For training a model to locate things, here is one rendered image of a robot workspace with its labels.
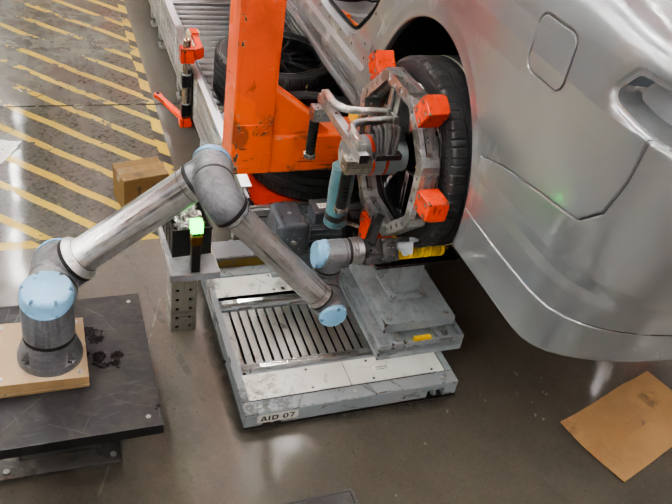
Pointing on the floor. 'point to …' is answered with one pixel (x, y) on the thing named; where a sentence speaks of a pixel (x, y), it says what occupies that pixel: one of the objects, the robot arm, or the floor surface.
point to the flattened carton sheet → (626, 425)
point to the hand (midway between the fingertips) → (414, 238)
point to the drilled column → (181, 305)
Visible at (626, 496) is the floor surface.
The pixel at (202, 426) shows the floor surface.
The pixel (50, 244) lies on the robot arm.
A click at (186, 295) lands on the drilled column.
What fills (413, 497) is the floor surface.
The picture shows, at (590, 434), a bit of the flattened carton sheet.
